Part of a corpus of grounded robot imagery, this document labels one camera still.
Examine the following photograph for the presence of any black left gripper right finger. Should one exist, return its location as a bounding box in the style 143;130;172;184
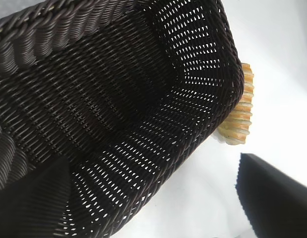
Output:
235;152;307;238

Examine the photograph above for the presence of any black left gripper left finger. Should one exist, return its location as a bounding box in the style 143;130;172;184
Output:
0;157;72;238

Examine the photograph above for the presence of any long striped bread loaf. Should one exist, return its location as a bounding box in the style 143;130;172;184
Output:
216;62;254;146

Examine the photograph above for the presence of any dark brown woven wicker basket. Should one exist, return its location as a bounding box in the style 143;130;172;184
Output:
0;0;245;238

